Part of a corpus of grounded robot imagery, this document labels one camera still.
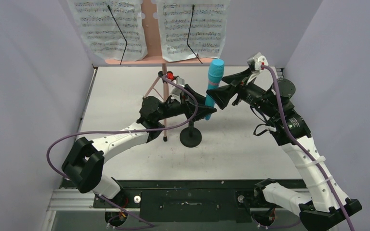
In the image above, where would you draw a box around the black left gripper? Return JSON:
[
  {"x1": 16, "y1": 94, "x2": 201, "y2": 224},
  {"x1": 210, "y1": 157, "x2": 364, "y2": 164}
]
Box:
[{"x1": 156, "y1": 85, "x2": 217, "y2": 122}]

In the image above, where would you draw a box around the turquoise toy microphone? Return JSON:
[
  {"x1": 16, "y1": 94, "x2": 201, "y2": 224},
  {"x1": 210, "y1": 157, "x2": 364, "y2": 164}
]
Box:
[{"x1": 205, "y1": 59, "x2": 225, "y2": 121}]

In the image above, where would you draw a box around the black microphone stand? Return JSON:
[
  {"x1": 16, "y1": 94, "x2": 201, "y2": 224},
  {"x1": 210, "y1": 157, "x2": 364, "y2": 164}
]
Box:
[{"x1": 180, "y1": 120, "x2": 202, "y2": 148}]

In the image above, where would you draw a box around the white sheet music paper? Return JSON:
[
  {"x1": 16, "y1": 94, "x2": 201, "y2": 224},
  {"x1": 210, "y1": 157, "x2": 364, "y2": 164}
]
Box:
[
  {"x1": 156, "y1": 0, "x2": 231, "y2": 62},
  {"x1": 67, "y1": 0, "x2": 148, "y2": 61}
]

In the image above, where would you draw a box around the pink perforated music stand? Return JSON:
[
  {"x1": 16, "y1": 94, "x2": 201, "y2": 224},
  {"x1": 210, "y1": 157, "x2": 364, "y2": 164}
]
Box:
[{"x1": 105, "y1": 0, "x2": 221, "y2": 142}]

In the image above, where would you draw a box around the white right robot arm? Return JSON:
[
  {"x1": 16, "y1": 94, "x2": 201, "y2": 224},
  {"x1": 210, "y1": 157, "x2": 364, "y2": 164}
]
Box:
[{"x1": 207, "y1": 70, "x2": 362, "y2": 231}]

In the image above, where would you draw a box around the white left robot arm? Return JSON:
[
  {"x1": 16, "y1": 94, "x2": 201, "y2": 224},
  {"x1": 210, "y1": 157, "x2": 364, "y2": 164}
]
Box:
[{"x1": 61, "y1": 85, "x2": 217, "y2": 207}]

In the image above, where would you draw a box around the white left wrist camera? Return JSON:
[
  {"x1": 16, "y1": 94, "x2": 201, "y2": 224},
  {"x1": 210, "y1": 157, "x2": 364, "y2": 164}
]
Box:
[{"x1": 167, "y1": 72, "x2": 185, "y2": 101}]

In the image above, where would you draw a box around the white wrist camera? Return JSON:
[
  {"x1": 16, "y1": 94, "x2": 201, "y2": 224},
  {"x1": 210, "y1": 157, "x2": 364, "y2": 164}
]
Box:
[
  {"x1": 247, "y1": 52, "x2": 268, "y2": 84},
  {"x1": 167, "y1": 72, "x2": 185, "y2": 101}
]

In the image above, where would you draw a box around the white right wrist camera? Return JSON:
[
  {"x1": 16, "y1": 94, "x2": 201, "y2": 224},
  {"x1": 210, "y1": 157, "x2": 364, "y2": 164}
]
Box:
[{"x1": 247, "y1": 52, "x2": 268, "y2": 84}]

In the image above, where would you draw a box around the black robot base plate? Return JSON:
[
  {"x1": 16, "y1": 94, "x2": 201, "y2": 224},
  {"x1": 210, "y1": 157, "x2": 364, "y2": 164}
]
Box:
[{"x1": 60, "y1": 179, "x2": 318, "y2": 223}]

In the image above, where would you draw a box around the aluminium frame rail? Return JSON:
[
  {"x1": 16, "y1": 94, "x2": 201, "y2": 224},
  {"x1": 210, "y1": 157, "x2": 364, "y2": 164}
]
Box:
[{"x1": 46, "y1": 188, "x2": 336, "y2": 212}]

